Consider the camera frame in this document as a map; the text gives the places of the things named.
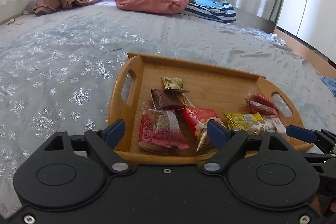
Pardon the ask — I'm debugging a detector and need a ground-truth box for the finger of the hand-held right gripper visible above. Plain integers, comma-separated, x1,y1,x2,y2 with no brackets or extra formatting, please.
286,124,336,154

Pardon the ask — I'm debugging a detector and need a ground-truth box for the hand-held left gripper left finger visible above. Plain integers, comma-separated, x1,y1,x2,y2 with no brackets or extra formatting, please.
43,119,132,174

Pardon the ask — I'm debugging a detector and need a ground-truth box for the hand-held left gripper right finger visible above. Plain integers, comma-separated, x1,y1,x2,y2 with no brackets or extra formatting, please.
201,119,292,174

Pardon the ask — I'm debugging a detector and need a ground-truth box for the red and gold snack packet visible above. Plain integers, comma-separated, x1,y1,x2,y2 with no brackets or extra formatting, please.
181,107,229,155

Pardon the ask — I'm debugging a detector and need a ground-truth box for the yellow snack packet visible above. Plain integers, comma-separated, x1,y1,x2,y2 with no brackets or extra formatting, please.
224,112,263,131

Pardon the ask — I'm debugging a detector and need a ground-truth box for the cream dotted snack packet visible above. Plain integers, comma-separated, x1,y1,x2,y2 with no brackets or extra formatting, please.
248,119,275,135

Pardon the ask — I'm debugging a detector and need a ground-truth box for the red wafer bar packet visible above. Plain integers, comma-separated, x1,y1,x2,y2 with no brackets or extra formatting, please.
245,97,279,116

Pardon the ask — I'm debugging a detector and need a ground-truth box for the pink snack packet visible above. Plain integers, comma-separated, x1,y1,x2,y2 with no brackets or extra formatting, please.
151,109,188,149

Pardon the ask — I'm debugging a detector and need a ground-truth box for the wooden tray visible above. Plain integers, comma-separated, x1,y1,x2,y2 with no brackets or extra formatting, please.
106,52,314,164

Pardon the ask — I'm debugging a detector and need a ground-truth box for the brown peanut snack packet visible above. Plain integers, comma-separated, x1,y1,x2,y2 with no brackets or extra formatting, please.
151,88,196,110

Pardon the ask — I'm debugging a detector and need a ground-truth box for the small gold snack packet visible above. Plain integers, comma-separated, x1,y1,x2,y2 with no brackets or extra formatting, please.
161,76,190,94

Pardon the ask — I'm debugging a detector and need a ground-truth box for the blue cloth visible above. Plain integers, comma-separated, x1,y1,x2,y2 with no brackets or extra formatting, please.
320,76,336,96

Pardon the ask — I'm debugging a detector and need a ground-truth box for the white crumpled tissue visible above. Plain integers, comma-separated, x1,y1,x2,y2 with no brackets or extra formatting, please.
268,33,286,46

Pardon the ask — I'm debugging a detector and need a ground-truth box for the dark wooden ledge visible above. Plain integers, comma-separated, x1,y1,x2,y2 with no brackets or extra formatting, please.
235,7,277,34

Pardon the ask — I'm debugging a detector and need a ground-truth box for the blue striped pillow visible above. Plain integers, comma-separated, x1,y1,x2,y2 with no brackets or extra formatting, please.
181,0,237,23

